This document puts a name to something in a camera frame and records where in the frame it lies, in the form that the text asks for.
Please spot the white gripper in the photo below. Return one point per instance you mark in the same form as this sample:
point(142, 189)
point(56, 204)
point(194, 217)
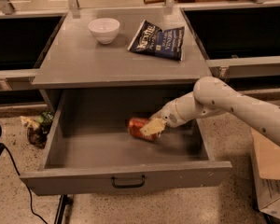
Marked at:
point(168, 115)

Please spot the grey cabinet with top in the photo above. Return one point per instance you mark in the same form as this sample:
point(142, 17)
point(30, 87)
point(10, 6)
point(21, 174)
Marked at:
point(77, 60)

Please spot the brown wooden stick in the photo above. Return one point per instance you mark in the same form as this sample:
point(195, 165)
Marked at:
point(146, 2)

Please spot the black stand leg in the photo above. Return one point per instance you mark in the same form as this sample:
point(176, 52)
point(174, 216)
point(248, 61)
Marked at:
point(64, 201)

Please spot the dark blue chip bag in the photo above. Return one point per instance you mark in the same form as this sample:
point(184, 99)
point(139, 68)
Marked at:
point(151, 40)

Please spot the crushed red coke can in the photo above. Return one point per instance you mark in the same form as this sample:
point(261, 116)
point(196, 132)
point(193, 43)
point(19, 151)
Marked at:
point(134, 126)

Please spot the white ceramic bowl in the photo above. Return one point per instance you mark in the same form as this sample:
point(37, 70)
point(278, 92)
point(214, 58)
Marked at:
point(104, 30)

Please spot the open grey top drawer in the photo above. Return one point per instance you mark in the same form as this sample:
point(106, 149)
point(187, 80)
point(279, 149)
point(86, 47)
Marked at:
point(89, 143)

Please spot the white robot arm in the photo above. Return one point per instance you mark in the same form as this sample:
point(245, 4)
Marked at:
point(209, 96)

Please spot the cardboard box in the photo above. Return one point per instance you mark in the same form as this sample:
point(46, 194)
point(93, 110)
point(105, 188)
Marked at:
point(265, 157)

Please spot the black drawer handle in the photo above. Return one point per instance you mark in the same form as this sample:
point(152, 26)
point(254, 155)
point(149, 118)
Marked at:
point(128, 183)

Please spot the crumpled snack bags on floor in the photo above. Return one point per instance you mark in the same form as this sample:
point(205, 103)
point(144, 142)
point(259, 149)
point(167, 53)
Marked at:
point(37, 129)

